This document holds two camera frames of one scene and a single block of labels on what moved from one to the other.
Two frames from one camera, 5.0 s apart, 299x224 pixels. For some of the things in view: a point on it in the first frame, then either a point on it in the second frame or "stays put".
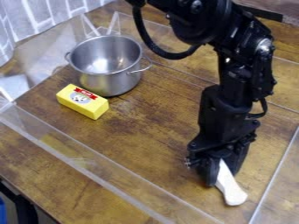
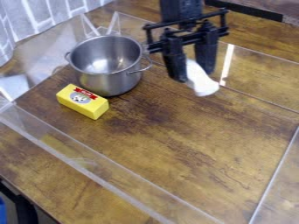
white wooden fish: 233,193 → 200,83
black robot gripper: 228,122 → 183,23
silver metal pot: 108,61 stays put
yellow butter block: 83,101 stays put
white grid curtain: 23,17 stays put
